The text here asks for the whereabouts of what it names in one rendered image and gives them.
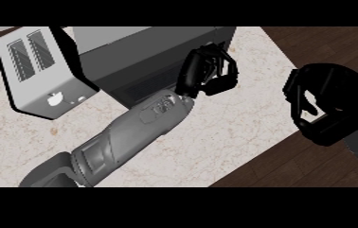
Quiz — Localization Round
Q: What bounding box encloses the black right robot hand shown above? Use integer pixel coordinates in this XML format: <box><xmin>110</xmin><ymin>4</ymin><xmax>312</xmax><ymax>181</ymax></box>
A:
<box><xmin>281</xmin><ymin>62</ymin><xmax>358</xmax><ymax>148</ymax></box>

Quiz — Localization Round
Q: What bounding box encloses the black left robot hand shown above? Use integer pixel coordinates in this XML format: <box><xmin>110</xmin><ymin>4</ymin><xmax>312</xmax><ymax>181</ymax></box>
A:
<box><xmin>175</xmin><ymin>44</ymin><xmax>241</xmax><ymax>99</ymax></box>

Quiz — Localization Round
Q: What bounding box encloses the dark grey microwave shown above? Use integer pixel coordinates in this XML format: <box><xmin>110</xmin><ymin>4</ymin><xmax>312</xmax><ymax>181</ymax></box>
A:
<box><xmin>71</xmin><ymin>26</ymin><xmax>238</xmax><ymax>110</ymax></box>

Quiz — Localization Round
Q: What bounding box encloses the silver two-slot toaster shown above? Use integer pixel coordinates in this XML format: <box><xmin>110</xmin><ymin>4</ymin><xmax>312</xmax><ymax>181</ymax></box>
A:
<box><xmin>0</xmin><ymin>26</ymin><xmax>101</xmax><ymax>121</ymax></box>

